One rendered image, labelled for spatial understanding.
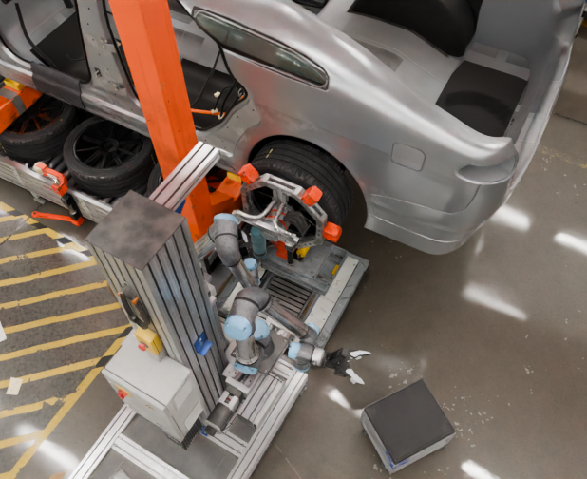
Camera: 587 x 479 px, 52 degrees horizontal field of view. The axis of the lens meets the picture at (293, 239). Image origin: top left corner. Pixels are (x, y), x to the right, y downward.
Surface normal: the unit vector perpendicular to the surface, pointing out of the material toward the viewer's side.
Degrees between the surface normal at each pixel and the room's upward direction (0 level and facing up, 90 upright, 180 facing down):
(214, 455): 0
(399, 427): 0
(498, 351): 0
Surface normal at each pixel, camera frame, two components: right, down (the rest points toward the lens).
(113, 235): -0.02, -0.56
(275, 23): -0.21, -0.03
